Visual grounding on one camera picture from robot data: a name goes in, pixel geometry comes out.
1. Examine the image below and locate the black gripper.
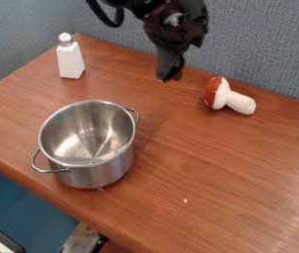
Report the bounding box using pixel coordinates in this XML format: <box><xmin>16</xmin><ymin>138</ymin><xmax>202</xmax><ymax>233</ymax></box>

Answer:
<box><xmin>143</xmin><ymin>0</ymin><xmax>209</xmax><ymax>82</ymax></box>

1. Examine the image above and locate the red and white toy mushroom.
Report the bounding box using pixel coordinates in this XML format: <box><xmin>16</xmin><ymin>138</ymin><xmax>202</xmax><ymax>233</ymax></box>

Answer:
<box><xmin>203</xmin><ymin>76</ymin><xmax>255</xmax><ymax>115</ymax></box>

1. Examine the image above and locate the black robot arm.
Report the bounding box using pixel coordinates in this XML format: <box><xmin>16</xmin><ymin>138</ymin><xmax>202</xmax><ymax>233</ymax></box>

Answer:
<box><xmin>86</xmin><ymin>0</ymin><xmax>210</xmax><ymax>82</ymax></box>

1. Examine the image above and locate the stainless steel pot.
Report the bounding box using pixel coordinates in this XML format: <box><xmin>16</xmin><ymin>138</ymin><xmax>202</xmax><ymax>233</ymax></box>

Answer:
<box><xmin>31</xmin><ymin>100</ymin><xmax>142</xmax><ymax>189</ymax></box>

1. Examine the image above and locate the white salt shaker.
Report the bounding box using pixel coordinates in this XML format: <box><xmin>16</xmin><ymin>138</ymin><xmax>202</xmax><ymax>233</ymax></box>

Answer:
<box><xmin>56</xmin><ymin>33</ymin><xmax>86</xmax><ymax>79</ymax></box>

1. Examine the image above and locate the grey table leg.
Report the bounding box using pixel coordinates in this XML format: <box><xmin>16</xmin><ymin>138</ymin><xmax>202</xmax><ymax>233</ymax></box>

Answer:
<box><xmin>59</xmin><ymin>222</ymin><xmax>108</xmax><ymax>253</ymax></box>

